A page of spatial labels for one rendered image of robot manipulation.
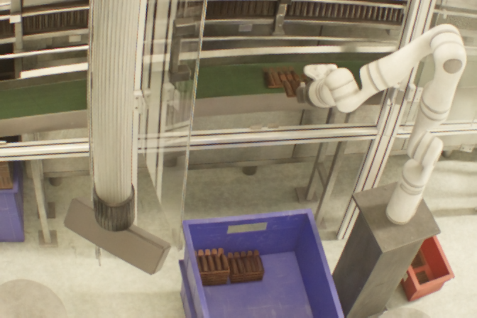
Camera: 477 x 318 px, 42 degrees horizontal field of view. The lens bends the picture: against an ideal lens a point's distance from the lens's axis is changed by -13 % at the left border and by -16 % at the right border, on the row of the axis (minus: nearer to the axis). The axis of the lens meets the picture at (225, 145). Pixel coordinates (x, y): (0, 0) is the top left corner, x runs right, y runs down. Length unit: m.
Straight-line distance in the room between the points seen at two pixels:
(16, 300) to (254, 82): 1.05
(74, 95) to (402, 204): 1.04
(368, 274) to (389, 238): 0.18
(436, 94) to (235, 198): 1.31
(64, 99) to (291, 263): 0.90
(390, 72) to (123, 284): 1.30
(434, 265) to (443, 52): 1.33
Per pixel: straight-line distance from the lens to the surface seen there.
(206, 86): 2.13
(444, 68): 1.55
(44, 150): 2.06
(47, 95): 2.14
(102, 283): 2.45
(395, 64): 1.59
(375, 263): 2.10
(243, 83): 2.15
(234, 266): 2.18
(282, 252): 2.32
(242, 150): 2.63
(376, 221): 2.05
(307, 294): 2.23
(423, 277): 2.67
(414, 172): 1.93
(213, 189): 2.75
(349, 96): 1.63
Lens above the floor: 2.07
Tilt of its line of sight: 45 degrees down
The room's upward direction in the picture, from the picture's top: 9 degrees clockwise
